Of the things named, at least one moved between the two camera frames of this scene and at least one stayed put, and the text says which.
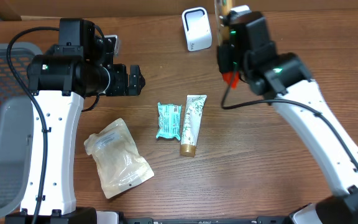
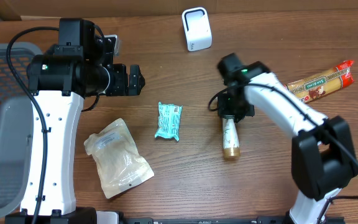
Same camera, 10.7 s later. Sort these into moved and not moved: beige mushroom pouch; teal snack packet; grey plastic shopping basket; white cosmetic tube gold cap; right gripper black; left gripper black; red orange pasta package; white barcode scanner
Moved: right gripper black; white cosmetic tube gold cap; red orange pasta package
Not moved: grey plastic shopping basket; left gripper black; white barcode scanner; teal snack packet; beige mushroom pouch
